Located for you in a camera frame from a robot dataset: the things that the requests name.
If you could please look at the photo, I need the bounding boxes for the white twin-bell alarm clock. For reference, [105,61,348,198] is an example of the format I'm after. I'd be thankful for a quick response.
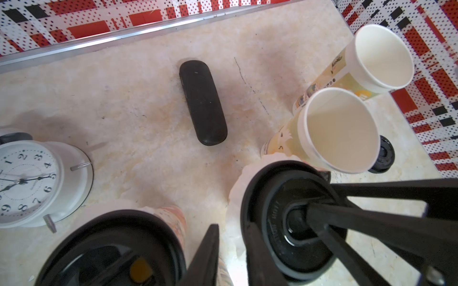
[1,128,94,233]

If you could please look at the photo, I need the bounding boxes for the paper cup red flowers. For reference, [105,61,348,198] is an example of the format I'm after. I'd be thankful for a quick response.
[261,88,380,174]

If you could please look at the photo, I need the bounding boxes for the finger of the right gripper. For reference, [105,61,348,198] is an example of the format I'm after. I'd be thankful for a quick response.
[331,178,458,220]
[307,204,458,286]

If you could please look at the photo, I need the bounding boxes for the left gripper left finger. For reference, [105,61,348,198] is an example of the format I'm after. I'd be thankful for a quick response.
[177,224,219,286]

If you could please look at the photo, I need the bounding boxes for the black cup lid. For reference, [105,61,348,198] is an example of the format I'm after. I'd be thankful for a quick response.
[240,160,339,286]
[35,209,186,286]
[369,136,396,174]

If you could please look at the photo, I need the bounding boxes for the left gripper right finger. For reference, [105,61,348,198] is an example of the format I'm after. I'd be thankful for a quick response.
[245,222,287,286]

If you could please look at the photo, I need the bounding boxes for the black glasses case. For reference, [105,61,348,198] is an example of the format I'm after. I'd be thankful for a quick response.
[179,60,228,146]

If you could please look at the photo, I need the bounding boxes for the black cup lid front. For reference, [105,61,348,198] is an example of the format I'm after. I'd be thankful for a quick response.
[369,136,396,174]

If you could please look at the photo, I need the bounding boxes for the translucent paper disc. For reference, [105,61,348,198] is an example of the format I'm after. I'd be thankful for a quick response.
[226,153,301,259]

